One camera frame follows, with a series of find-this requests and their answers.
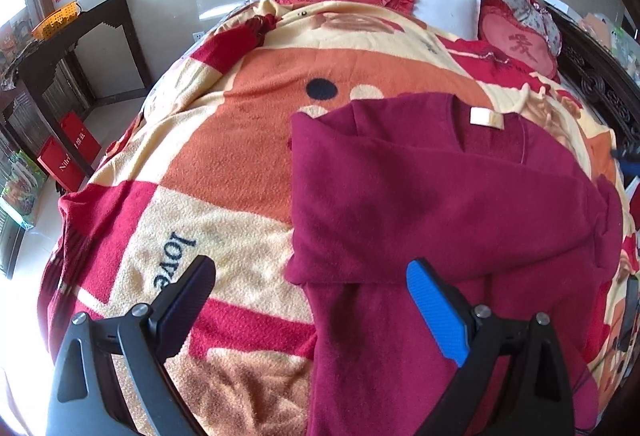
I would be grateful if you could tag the dark carved wooden headboard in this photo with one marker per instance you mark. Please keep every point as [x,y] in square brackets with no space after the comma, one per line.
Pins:
[590,76]

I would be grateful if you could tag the white pillow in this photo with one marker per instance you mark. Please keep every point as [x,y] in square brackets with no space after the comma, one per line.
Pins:
[445,1]

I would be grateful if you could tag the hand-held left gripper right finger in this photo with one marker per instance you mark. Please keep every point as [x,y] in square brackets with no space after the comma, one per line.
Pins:
[435,306]

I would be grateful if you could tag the dark wooden cabinet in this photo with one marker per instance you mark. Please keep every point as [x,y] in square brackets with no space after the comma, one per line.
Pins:
[115,46]

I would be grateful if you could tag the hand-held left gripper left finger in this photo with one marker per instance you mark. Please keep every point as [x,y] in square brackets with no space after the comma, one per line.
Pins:
[187,296]

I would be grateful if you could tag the red gift boxes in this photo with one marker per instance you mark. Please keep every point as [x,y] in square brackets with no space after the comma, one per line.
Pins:
[80,136]

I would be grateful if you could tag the green snack bag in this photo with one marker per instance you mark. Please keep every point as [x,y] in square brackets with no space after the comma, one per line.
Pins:
[22,188]

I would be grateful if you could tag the printed orange red blanket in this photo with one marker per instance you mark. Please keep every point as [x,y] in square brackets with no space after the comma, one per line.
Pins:
[225,156]

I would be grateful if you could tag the yellow plastic basket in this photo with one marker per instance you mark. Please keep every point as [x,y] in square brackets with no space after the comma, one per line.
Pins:
[55,19]

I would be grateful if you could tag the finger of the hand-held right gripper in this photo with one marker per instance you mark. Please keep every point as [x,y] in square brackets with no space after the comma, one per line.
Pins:
[625,154]

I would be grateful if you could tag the red paper bag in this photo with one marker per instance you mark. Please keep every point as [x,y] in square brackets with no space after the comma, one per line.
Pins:
[60,164]

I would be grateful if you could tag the maroon sweater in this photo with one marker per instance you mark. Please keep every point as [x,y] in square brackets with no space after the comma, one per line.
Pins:
[425,196]

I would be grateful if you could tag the white flat box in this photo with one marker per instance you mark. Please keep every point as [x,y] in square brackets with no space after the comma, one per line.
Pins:
[560,2]

